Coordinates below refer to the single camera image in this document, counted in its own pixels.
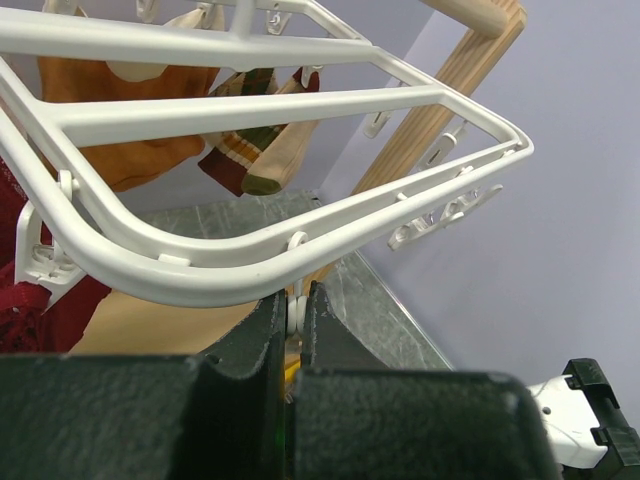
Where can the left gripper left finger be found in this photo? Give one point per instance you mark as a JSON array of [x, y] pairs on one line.
[[218, 414]]

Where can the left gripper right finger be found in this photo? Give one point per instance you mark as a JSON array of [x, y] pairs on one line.
[[382, 423]]

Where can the red underwear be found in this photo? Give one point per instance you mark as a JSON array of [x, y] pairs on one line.
[[28, 324]]

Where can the white plastic clip hanger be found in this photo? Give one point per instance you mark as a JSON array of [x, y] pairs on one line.
[[30, 135]]

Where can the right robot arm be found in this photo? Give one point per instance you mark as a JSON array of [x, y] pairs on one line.
[[588, 433]]

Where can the orange underwear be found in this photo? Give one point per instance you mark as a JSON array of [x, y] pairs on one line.
[[124, 166]]

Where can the yellow plastic tray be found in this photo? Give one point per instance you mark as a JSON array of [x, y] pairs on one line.
[[289, 382]]

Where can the wooden hanging rack stand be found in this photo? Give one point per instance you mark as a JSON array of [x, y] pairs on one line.
[[147, 263]]

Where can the striped brown green sock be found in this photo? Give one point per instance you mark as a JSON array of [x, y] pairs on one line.
[[234, 152]]

